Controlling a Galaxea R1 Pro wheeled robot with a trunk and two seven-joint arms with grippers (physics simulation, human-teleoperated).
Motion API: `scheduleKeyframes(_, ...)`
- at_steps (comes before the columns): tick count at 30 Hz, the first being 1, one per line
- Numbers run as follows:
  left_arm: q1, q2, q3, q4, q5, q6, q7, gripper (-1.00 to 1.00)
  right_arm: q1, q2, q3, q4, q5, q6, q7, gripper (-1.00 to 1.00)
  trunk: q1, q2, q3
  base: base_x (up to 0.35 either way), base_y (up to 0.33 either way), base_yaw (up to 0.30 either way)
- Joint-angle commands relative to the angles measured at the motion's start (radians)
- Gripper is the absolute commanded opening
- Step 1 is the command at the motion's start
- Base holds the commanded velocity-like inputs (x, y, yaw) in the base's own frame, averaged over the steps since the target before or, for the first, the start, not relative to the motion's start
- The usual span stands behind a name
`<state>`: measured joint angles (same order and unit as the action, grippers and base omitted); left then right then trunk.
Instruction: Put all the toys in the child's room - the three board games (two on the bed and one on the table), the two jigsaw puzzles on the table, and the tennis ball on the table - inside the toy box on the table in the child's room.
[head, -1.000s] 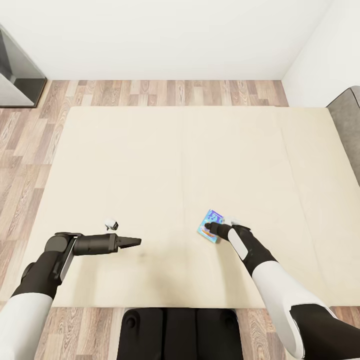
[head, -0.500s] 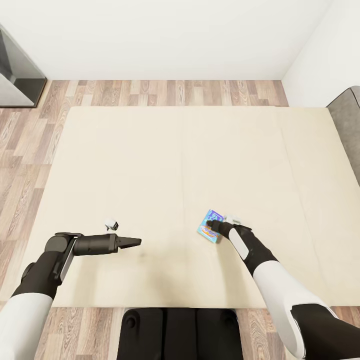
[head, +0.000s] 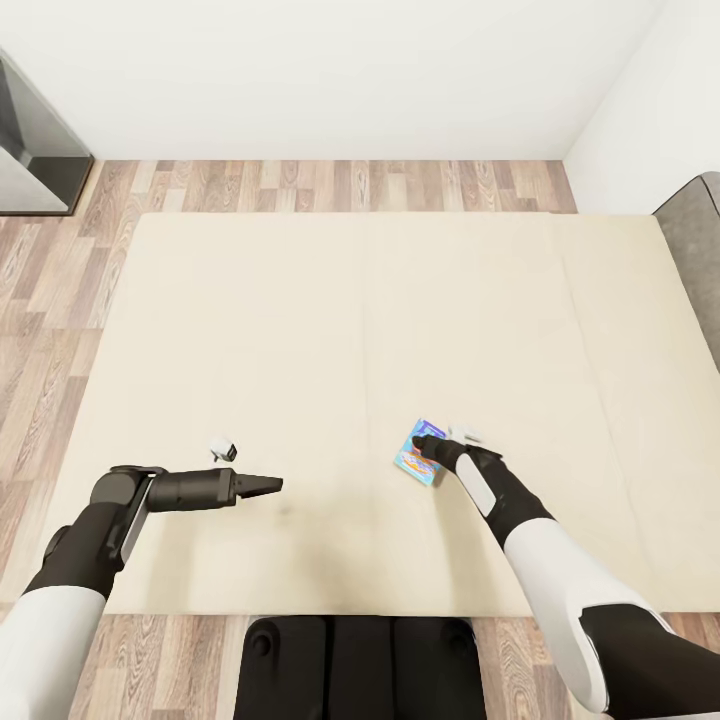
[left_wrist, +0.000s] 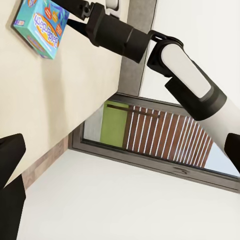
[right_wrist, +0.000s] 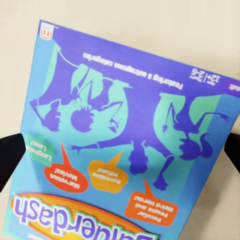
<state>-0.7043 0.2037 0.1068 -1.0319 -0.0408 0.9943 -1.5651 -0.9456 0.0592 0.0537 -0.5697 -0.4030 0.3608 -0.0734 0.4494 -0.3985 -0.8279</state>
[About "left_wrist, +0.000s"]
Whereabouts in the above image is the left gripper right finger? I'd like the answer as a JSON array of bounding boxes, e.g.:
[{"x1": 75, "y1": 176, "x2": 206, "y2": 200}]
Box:
[{"x1": 224, "y1": 133, "x2": 240, "y2": 173}]

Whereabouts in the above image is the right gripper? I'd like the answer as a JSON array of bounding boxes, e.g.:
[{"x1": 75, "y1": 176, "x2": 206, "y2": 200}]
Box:
[{"x1": 51, "y1": 0, "x2": 134, "y2": 56}]

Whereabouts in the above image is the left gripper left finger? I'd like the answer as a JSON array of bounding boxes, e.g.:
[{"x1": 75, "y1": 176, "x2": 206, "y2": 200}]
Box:
[{"x1": 0, "y1": 133, "x2": 26, "y2": 193}]

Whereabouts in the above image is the board game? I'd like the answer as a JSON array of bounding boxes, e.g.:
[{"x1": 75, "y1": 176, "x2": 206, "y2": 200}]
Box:
[{"x1": 13, "y1": 0, "x2": 71, "y2": 60}]

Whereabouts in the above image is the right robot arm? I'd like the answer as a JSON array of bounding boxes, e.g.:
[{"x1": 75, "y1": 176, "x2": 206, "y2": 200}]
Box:
[{"x1": 51, "y1": 0, "x2": 240, "y2": 159}]

